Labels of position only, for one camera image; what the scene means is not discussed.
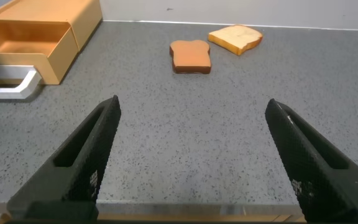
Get brown toast slice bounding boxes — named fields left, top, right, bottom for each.
left=169, top=39, right=213, bottom=75

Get yellow drawer with white handle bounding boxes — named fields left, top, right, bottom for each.
left=0, top=20, right=80, bottom=100

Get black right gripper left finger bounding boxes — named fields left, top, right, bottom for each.
left=6, top=95, right=122, bottom=221

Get yellow drawer cabinet housing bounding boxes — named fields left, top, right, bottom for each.
left=0, top=0, right=103, bottom=52

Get white bread slice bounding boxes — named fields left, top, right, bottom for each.
left=208, top=24, right=264, bottom=57

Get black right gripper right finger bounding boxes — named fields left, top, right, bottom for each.
left=264, top=98, right=358, bottom=223

